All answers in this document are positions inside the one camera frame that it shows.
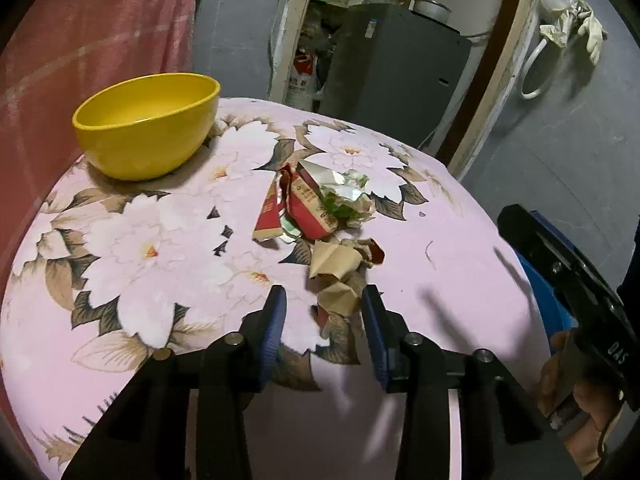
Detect beige rubber gloves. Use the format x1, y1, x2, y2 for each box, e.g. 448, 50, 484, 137
539, 0, 610, 66

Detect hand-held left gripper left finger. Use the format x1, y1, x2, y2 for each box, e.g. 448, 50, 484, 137
60, 285, 288, 480

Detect yellow bowl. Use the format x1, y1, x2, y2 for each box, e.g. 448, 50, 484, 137
71, 72, 222, 182

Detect metal pot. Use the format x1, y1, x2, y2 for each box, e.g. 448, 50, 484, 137
410, 0, 453, 23

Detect blue plastic bucket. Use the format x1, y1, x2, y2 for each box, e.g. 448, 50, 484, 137
515, 252, 576, 346

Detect green silver wrapper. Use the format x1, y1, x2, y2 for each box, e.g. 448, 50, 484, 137
299, 160, 378, 231

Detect pink floral tablecloth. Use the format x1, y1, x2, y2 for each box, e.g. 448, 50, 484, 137
0, 97, 566, 480

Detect red plastic bag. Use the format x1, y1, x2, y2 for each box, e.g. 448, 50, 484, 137
287, 50, 321, 108

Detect wooden door frame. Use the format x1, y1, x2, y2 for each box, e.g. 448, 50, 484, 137
267, 0, 546, 181

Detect pink checked towel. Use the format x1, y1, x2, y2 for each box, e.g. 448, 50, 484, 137
0, 0, 198, 266

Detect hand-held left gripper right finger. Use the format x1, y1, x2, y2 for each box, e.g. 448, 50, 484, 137
361, 285, 583, 480

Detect red brown paper scrap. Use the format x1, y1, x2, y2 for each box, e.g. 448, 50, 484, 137
357, 238, 386, 267

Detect person's right hand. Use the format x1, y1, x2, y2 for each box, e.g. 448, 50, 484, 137
538, 332, 623, 473

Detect red paper wrapper strip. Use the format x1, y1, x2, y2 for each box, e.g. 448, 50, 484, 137
252, 162, 301, 243

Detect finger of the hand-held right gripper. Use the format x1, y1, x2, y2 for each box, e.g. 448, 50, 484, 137
497, 204, 626, 331

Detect crushed red carton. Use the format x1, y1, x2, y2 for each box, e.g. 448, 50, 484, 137
287, 160, 343, 241

